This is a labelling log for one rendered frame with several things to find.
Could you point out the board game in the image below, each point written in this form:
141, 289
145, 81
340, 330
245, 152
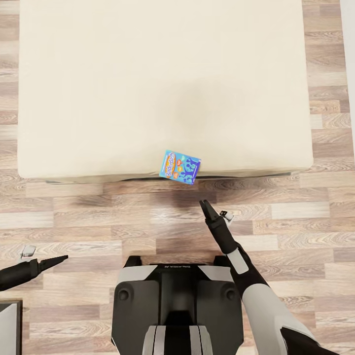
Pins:
179, 167

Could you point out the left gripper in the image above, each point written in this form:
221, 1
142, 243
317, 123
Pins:
25, 272

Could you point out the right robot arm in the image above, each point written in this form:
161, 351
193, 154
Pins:
275, 329

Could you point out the robot trunk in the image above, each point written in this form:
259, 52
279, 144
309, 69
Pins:
177, 340

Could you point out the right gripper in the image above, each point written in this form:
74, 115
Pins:
215, 222

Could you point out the bed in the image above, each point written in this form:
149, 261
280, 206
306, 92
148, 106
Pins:
106, 86

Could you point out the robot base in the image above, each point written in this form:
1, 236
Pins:
176, 294

